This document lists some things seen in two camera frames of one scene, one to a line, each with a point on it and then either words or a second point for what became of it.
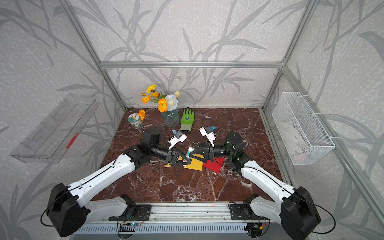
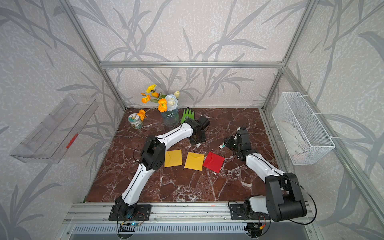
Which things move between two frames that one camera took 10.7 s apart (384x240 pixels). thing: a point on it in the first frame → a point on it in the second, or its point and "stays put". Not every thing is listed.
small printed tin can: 135,121 stays put
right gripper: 208,152 → 229,141
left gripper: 169,155 → 203,134
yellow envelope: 195,164 stays put
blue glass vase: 170,118 stays put
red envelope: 215,166 stays put
